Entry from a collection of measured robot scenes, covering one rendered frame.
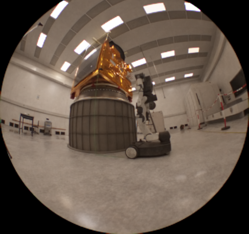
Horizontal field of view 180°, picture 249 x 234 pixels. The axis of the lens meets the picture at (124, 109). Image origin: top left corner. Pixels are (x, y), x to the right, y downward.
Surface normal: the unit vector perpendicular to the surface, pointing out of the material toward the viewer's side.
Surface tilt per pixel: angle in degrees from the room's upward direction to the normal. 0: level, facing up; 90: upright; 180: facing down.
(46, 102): 90
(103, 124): 90
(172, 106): 90
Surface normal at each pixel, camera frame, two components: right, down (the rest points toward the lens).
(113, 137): 0.45, -0.28
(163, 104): -0.49, -0.22
